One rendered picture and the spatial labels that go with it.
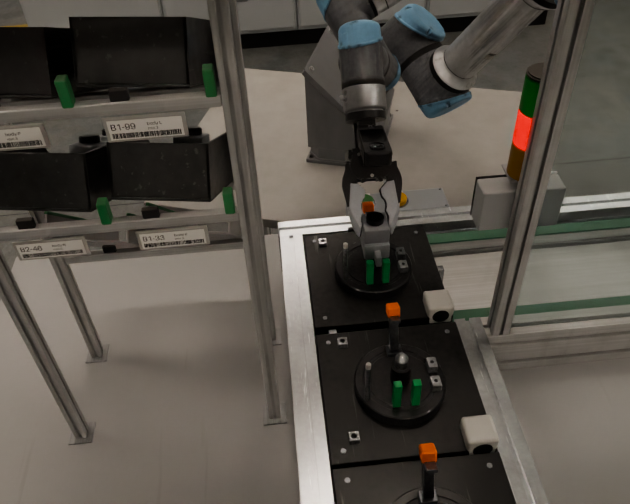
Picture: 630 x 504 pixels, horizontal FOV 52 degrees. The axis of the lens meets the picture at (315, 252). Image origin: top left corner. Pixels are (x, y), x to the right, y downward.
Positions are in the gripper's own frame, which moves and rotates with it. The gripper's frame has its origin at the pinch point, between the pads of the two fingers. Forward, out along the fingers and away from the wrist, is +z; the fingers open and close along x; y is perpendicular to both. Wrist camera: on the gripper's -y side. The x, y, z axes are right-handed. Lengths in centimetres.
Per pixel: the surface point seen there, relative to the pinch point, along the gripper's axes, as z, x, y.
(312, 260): 5.3, 10.7, 11.3
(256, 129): -29, 21, 69
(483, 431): 29.7, -10.3, -21.0
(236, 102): -15.0, 19.8, -40.9
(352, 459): 32.2, 8.6, -20.4
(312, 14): -129, -13, 289
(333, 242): 2.3, 6.2, 14.7
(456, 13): -126, -104, 293
